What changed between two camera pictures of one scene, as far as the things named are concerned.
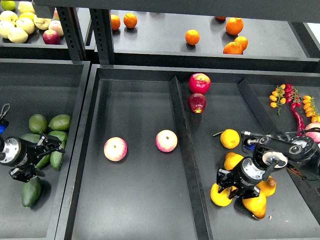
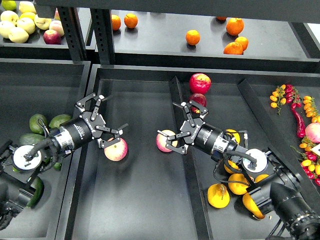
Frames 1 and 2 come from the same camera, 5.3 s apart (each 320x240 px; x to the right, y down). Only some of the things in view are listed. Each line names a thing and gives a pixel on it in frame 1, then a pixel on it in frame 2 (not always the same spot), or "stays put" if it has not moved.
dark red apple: (197, 102) stays put
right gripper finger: (224, 179) -> (200, 109)
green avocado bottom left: (31, 137) stays put
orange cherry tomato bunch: (278, 97) stays put
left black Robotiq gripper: (16, 152) -> (78, 131)
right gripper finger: (250, 192) -> (180, 149)
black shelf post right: (102, 26) stays put
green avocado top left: (38, 124) stays put
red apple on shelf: (50, 37) stays put
